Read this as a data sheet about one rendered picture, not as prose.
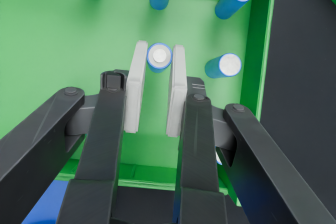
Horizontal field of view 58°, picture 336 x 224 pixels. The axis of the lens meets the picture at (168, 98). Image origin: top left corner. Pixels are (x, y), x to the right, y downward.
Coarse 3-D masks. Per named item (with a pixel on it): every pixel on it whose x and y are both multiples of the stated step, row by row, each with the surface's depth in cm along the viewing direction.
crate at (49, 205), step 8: (56, 184) 69; (64, 184) 69; (48, 192) 69; (56, 192) 69; (64, 192) 70; (40, 200) 69; (48, 200) 69; (56, 200) 70; (32, 208) 69; (40, 208) 69; (48, 208) 70; (56, 208) 70; (32, 216) 69; (40, 216) 70; (48, 216) 70; (56, 216) 70
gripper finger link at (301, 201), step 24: (240, 120) 13; (240, 144) 12; (264, 144) 12; (240, 168) 12; (264, 168) 10; (288, 168) 10; (240, 192) 12; (264, 192) 10; (288, 192) 9; (312, 192) 10; (264, 216) 10; (288, 216) 9; (312, 216) 9
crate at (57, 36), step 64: (0, 0) 28; (64, 0) 29; (128, 0) 29; (192, 0) 29; (256, 0) 28; (0, 64) 29; (64, 64) 29; (128, 64) 29; (192, 64) 29; (256, 64) 26; (0, 128) 29
